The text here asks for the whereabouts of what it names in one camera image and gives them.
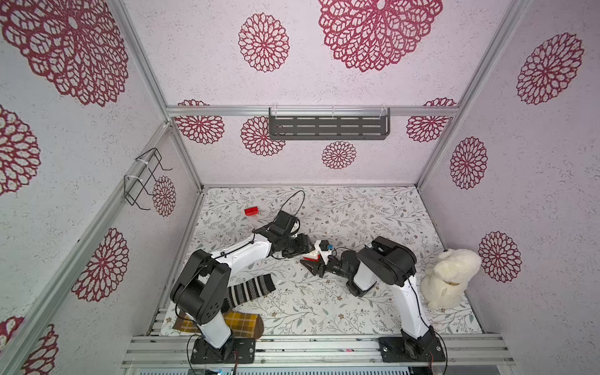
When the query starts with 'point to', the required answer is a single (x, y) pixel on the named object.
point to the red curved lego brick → (251, 211)
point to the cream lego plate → (313, 254)
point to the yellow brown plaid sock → (246, 323)
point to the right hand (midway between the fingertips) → (303, 254)
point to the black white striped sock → (248, 291)
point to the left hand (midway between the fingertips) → (310, 250)
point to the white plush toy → (443, 287)
